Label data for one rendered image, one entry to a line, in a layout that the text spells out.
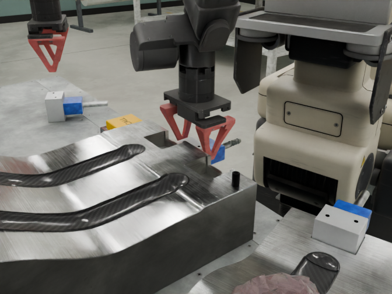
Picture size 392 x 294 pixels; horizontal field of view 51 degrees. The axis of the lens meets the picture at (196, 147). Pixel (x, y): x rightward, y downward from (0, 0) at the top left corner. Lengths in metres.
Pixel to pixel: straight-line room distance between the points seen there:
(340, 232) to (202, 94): 0.29
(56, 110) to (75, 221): 0.50
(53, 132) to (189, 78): 0.39
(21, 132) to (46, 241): 0.54
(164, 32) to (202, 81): 0.10
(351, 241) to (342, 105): 0.39
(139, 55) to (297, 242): 0.32
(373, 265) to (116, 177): 0.32
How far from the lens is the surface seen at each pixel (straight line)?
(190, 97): 0.65
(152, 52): 0.60
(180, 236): 0.48
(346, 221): 0.50
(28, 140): 0.90
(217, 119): 0.64
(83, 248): 0.44
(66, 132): 0.91
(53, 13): 0.91
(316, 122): 0.86
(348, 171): 0.83
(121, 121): 0.85
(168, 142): 0.67
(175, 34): 0.60
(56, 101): 0.95
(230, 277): 0.40
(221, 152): 0.73
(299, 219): 0.54
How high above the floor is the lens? 1.17
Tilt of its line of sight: 27 degrees down
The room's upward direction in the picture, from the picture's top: straight up
